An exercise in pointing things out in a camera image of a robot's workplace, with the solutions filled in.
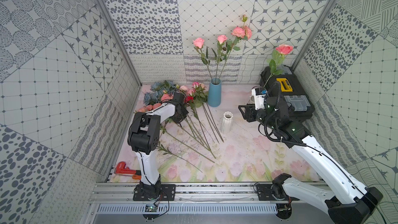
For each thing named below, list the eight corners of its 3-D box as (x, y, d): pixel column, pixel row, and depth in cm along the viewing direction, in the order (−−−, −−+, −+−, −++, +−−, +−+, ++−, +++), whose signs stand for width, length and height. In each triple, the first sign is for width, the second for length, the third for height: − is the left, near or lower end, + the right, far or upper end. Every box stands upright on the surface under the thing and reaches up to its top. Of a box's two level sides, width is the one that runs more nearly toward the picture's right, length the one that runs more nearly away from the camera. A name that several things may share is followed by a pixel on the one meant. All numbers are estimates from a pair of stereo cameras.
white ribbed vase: (221, 134, 96) (224, 120, 82) (221, 126, 100) (223, 111, 86) (229, 134, 96) (234, 120, 82) (228, 126, 100) (232, 111, 86)
